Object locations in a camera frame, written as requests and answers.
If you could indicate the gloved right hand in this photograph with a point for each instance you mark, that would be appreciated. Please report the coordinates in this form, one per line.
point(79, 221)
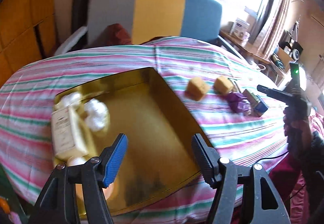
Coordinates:
point(298, 132)

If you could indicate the green carton box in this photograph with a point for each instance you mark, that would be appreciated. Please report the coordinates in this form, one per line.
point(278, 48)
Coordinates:
point(251, 97)

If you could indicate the striped bed sheet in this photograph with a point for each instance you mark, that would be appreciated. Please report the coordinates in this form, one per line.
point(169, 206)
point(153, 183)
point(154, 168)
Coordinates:
point(27, 100)

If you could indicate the wooden wardrobe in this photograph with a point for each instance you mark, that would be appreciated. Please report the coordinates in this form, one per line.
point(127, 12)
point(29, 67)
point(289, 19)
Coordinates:
point(28, 33)

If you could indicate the blue Tempo tissue pack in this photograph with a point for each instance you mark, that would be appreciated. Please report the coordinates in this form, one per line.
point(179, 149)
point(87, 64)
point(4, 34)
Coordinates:
point(259, 109)

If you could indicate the gold tray box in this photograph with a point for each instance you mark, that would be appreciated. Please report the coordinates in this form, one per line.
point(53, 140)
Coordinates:
point(159, 159)

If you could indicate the white cardboard box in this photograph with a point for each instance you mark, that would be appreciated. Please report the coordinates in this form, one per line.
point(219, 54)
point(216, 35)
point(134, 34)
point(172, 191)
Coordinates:
point(239, 28)

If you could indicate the cream carton box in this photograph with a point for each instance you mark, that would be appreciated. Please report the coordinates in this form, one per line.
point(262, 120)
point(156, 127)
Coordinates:
point(67, 136)

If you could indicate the yellow sponge block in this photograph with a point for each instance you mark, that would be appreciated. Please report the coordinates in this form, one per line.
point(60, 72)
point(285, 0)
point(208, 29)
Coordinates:
point(197, 88)
point(223, 85)

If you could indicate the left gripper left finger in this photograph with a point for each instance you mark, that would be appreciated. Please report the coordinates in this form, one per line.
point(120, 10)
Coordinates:
point(97, 174)

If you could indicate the wooden desk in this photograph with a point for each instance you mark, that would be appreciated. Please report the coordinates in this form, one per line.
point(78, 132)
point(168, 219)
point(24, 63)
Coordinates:
point(245, 47)

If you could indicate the dark red cushion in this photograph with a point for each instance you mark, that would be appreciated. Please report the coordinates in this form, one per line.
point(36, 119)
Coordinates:
point(115, 35)

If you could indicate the purple packet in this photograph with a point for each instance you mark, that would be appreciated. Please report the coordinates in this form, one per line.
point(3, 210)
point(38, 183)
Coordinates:
point(238, 103)

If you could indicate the grey yellow blue chair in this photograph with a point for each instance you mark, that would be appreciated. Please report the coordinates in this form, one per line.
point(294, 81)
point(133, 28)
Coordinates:
point(145, 19)

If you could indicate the white plastic bundle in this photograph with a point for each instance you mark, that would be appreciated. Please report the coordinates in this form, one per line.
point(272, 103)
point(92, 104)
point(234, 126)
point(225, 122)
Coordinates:
point(72, 99)
point(97, 116)

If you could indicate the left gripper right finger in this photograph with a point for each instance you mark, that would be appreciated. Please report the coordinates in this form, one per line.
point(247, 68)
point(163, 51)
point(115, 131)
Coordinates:
point(221, 175)

